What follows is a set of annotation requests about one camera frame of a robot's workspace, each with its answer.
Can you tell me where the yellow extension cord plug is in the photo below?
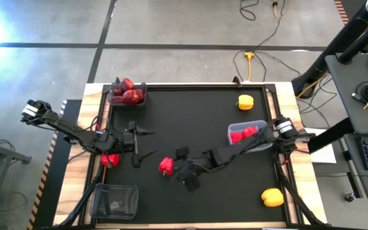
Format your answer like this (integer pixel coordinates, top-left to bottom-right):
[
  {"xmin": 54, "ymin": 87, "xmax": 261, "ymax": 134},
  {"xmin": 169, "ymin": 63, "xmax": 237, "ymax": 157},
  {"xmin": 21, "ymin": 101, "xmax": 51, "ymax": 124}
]
[{"xmin": 243, "ymin": 51, "xmax": 256, "ymax": 82}]

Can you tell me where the black table frame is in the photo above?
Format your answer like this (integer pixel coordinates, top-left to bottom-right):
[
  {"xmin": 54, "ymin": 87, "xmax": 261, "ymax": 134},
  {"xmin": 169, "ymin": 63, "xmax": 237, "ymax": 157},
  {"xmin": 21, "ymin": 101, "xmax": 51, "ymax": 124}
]
[{"xmin": 84, "ymin": 82, "xmax": 302, "ymax": 229}]

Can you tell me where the black frame strut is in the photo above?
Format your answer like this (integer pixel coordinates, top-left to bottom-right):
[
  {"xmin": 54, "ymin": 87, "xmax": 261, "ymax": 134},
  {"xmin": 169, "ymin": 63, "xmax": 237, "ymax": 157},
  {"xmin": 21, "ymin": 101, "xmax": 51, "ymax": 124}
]
[
  {"xmin": 275, "ymin": 153, "xmax": 327, "ymax": 228},
  {"xmin": 57, "ymin": 164, "xmax": 107, "ymax": 228}
]

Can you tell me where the grey desk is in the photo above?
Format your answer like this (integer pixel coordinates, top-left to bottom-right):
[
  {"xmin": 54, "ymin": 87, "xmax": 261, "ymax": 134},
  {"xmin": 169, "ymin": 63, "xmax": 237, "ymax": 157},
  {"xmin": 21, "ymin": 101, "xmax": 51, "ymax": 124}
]
[{"xmin": 324, "ymin": 52, "xmax": 368, "ymax": 135}]

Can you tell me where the orange floor cable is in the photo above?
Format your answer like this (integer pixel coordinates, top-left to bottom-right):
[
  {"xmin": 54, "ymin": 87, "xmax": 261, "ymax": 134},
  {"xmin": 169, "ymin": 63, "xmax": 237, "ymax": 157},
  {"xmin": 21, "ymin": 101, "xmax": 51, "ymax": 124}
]
[{"xmin": 272, "ymin": 1, "xmax": 282, "ymax": 19}]

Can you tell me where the dark grey plastic basket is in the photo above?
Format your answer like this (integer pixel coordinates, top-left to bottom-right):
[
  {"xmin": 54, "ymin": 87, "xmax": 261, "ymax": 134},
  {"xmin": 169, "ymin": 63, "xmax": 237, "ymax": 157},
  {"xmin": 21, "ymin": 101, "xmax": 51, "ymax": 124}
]
[{"xmin": 108, "ymin": 81, "xmax": 148, "ymax": 106}]

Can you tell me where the black hazard-striped floor mat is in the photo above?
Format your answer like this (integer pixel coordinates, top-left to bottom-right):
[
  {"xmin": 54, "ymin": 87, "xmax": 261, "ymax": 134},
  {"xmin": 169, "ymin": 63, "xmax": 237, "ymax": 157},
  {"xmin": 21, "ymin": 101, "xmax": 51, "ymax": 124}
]
[{"xmin": 27, "ymin": 99, "xmax": 82, "ymax": 230}]

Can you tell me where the long black floor cable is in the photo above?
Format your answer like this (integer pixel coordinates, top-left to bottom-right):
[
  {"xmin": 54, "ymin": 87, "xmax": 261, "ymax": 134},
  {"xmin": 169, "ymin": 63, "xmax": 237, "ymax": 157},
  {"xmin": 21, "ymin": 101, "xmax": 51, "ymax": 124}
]
[{"xmin": 233, "ymin": 0, "xmax": 302, "ymax": 82}]

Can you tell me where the black monitor pole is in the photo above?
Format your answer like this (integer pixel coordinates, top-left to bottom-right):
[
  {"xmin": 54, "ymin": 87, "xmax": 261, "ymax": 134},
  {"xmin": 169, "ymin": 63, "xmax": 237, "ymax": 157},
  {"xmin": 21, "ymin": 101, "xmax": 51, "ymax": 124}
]
[{"xmin": 337, "ymin": 11, "xmax": 368, "ymax": 65}]

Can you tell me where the black wire mesh basket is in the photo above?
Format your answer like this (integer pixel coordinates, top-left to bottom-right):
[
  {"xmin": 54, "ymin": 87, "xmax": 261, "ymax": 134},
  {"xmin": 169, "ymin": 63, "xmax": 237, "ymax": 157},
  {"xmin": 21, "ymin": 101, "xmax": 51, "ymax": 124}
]
[{"xmin": 89, "ymin": 183, "xmax": 139, "ymax": 220}]

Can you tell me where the black tower fan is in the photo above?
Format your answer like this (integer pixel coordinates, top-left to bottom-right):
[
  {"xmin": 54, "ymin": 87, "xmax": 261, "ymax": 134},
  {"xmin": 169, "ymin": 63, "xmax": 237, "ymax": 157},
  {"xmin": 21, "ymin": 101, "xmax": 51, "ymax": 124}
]
[{"xmin": 291, "ymin": 0, "xmax": 368, "ymax": 98}]

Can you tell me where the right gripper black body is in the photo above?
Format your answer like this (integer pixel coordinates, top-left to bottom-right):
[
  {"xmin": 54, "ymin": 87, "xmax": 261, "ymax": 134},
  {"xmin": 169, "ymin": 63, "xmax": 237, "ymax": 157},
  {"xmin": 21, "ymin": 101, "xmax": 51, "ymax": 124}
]
[{"xmin": 179, "ymin": 151, "xmax": 212, "ymax": 192}]

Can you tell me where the black table mat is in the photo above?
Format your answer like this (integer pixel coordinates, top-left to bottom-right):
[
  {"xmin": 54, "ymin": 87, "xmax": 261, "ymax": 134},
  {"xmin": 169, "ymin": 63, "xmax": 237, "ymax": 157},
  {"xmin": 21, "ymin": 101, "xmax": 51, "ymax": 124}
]
[{"xmin": 103, "ymin": 88, "xmax": 280, "ymax": 224}]

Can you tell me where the clear plastic bin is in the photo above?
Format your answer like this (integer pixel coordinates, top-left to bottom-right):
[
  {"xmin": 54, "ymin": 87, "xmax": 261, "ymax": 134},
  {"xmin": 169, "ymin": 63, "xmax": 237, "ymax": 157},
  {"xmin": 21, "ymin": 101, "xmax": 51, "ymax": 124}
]
[{"xmin": 227, "ymin": 119, "xmax": 270, "ymax": 153}]

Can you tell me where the white paper sheet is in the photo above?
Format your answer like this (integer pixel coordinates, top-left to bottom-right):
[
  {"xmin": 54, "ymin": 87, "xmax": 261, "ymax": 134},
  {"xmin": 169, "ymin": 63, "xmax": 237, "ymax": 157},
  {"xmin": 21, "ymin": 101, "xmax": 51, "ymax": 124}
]
[{"xmin": 302, "ymin": 127, "xmax": 337, "ymax": 164}]

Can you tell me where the looped black floor cable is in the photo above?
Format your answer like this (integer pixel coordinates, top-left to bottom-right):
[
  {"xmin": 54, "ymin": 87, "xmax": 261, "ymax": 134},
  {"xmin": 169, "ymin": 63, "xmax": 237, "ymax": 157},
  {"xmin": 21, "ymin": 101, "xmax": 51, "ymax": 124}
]
[{"xmin": 239, "ymin": 0, "xmax": 261, "ymax": 22}]

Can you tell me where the yellow bell pepper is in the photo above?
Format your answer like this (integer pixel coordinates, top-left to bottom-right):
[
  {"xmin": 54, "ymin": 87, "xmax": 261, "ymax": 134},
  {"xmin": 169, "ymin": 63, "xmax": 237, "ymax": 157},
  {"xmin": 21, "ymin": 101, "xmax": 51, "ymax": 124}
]
[
  {"xmin": 237, "ymin": 94, "xmax": 255, "ymax": 111},
  {"xmin": 261, "ymin": 188, "xmax": 285, "ymax": 208}
]

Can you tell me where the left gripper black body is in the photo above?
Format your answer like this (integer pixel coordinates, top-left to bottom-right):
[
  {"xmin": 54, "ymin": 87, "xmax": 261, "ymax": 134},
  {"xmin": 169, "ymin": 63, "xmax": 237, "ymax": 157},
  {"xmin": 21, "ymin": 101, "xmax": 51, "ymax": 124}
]
[{"xmin": 113, "ymin": 120, "xmax": 142, "ymax": 169}]

